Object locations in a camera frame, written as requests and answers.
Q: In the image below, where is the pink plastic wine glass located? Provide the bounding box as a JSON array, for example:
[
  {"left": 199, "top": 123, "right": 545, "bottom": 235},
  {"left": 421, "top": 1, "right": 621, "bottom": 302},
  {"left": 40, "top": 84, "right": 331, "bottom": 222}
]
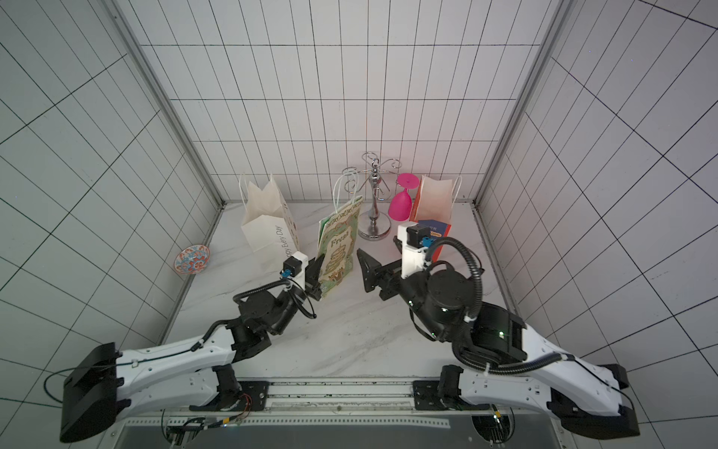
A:
[{"left": 388, "top": 173, "right": 420, "bottom": 222}]

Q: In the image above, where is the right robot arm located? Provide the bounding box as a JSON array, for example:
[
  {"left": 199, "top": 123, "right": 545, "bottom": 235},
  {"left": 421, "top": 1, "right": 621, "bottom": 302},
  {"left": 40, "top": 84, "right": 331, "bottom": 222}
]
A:
[{"left": 356, "top": 226, "right": 641, "bottom": 441}]

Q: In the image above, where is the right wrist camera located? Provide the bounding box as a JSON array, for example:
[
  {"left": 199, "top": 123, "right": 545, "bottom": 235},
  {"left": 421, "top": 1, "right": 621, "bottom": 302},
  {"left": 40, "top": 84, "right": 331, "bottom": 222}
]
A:
[{"left": 396, "top": 222, "right": 433, "bottom": 279}]

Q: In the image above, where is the black mounting plate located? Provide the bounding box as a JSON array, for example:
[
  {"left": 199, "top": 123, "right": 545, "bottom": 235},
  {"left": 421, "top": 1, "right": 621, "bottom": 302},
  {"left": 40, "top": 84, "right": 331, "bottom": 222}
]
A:
[
  {"left": 227, "top": 381, "right": 270, "bottom": 413},
  {"left": 411, "top": 380, "right": 466, "bottom": 412}
]

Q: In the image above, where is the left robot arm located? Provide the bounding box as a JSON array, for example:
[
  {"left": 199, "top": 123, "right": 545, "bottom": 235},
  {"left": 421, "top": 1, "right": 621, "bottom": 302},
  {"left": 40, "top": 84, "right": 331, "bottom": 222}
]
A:
[{"left": 59, "top": 253, "right": 323, "bottom": 443}]

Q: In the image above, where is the patterned ceramic bowl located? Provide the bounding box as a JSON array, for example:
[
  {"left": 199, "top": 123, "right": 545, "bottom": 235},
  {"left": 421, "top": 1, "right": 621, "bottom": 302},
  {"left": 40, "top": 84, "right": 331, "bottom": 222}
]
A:
[{"left": 173, "top": 244, "right": 211, "bottom": 275}]

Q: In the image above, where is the chrome cup holder stand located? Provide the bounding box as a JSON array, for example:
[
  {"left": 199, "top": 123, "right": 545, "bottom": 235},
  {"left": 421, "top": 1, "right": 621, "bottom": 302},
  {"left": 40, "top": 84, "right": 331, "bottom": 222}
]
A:
[{"left": 340, "top": 152, "right": 401, "bottom": 241}]

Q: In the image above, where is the white Happy Every Day bag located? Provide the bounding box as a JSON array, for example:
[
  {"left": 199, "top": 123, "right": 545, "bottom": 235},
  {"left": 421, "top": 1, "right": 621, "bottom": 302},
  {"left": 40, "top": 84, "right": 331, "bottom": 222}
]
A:
[{"left": 239, "top": 177, "right": 300, "bottom": 271}]

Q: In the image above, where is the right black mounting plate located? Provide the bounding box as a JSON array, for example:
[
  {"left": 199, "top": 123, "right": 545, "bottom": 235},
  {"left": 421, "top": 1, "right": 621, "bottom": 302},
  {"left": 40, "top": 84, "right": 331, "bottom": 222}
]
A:
[{"left": 411, "top": 380, "right": 466, "bottom": 412}]

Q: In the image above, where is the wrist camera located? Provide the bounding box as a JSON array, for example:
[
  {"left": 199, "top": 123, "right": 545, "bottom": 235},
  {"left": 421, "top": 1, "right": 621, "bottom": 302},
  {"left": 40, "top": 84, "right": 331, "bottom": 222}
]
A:
[
  {"left": 396, "top": 222, "right": 433, "bottom": 279},
  {"left": 280, "top": 252, "right": 309, "bottom": 292}
]

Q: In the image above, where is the green Fresh paper bag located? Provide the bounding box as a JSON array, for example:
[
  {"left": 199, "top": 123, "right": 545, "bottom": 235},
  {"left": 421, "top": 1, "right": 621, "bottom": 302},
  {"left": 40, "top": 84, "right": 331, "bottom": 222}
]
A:
[{"left": 317, "top": 168, "right": 363, "bottom": 299}]

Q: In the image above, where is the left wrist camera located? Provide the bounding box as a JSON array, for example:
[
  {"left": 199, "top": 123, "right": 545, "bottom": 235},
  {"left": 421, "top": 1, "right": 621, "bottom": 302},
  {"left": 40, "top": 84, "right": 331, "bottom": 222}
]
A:
[{"left": 280, "top": 252, "right": 309, "bottom": 292}]

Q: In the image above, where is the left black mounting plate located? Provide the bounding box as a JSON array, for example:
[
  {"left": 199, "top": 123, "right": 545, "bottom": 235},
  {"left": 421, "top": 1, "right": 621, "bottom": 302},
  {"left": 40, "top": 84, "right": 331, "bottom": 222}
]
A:
[{"left": 227, "top": 381, "right": 270, "bottom": 413}]

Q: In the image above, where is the red printed paper bag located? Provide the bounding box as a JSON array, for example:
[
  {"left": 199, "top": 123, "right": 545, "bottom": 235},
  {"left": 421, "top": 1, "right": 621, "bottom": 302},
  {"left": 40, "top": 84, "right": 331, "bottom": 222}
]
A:
[{"left": 409, "top": 175, "right": 462, "bottom": 238}]

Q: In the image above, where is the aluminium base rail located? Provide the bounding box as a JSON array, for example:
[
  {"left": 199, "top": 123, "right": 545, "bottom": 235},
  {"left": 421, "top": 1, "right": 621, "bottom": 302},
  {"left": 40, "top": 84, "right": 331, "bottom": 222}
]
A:
[{"left": 120, "top": 375, "right": 562, "bottom": 430}]

